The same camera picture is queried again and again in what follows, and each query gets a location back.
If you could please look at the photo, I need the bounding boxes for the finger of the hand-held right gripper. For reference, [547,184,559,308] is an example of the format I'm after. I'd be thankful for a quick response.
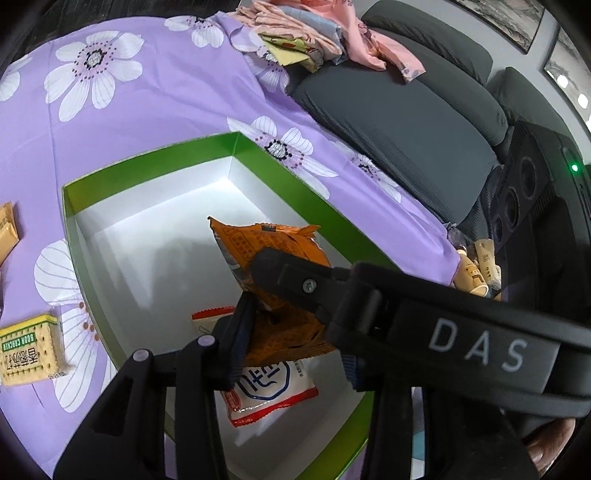
[249,248,354,344]

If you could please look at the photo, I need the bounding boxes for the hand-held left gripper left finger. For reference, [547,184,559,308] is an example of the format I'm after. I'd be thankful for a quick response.
[53,294,257,480]

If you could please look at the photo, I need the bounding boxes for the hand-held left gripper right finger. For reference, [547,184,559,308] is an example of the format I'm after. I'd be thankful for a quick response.
[342,351,539,480]

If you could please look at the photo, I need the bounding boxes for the orange snack packet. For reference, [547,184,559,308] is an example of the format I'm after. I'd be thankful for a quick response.
[208,216,342,371]

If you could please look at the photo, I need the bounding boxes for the white red-edged snack packet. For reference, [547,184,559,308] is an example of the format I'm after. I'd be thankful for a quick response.
[191,308,320,428]

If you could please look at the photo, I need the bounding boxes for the green cardboard box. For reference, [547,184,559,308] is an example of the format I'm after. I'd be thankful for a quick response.
[61,131,402,480]

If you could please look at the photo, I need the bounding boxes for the tan biscuit packet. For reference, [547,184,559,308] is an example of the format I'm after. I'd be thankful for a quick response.
[0,202,20,266]

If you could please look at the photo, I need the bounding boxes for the person's right hand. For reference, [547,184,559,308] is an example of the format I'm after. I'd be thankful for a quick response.
[519,422,589,480]

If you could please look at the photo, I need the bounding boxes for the cream plastic bottles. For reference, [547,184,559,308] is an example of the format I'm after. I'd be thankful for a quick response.
[455,258,491,297]

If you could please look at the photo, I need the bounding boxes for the beige small bottle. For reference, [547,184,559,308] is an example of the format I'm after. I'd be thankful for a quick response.
[475,237,503,288]

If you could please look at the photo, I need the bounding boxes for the dark grey sofa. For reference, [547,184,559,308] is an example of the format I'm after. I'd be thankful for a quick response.
[288,0,578,234]

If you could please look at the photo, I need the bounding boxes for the green yellow cracker packet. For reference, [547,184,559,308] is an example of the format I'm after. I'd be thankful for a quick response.
[0,314,66,387]

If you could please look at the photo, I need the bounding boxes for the purple floral blanket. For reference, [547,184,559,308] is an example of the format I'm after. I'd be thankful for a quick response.
[0,14,462,480]

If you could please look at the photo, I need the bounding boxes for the yellow printed cloth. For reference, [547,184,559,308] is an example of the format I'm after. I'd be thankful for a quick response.
[265,37,324,72]

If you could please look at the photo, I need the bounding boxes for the pink cloth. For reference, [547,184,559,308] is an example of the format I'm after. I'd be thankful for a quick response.
[238,0,426,84]

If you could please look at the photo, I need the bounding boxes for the light blue cloth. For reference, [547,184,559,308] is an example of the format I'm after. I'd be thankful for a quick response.
[277,4,352,61]

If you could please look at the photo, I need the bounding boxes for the framed wall picture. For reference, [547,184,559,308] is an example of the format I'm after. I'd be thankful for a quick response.
[542,28,591,109]
[450,0,548,54]

